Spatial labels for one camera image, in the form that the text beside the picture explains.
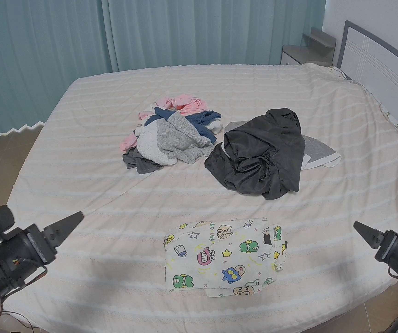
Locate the bed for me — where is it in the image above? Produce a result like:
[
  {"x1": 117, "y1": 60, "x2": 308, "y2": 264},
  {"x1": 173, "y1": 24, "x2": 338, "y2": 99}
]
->
[{"x1": 0, "y1": 20, "x2": 398, "y2": 333}]

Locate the blue-green curtain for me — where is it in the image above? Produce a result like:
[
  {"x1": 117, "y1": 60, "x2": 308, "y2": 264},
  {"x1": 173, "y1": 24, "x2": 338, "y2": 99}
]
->
[
  {"x1": 99, "y1": 0, "x2": 328, "y2": 73},
  {"x1": 0, "y1": 0, "x2": 120, "y2": 139}
]

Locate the grey garment with white trim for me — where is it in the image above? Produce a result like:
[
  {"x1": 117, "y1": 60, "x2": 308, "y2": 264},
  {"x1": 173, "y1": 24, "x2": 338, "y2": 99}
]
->
[{"x1": 224, "y1": 121, "x2": 342, "y2": 171}]

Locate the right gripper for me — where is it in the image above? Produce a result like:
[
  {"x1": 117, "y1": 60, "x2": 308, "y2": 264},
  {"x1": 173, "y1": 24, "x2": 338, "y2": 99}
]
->
[{"x1": 353, "y1": 221, "x2": 398, "y2": 273}]

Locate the grey bedside table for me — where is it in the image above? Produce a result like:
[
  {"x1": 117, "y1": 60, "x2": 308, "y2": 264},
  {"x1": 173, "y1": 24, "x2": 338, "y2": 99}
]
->
[{"x1": 281, "y1": 26, "x2": 337, "y2": 66}]

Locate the white printed pyjama top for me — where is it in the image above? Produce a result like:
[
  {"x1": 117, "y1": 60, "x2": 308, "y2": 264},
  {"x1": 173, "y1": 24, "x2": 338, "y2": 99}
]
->
[{"x1": 164, "y1": 217, "x2": 287, "y2": 298}]

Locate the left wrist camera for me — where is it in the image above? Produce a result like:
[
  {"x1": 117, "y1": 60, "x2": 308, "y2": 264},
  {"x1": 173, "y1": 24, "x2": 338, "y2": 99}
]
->
[{"x1": 0, "y1": 205, "x2": 16, "y2": 243}]

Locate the black garment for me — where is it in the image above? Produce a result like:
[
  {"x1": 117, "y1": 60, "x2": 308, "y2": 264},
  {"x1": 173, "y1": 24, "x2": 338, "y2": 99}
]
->
[{"x1": 204, "y1": 108, "x2": 306, "y2": 200}]

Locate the pile of clothes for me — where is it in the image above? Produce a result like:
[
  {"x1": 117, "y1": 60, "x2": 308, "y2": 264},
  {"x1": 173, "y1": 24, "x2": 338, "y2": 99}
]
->
[{"x1": 120, "y1": 95, "x2": 224, "y2": 175}]

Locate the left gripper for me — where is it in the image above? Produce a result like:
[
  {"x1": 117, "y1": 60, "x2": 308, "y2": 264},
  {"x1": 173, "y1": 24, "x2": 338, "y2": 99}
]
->
[{"x1": 0, "y1": 211, "x2": 84, "y2": 291}]

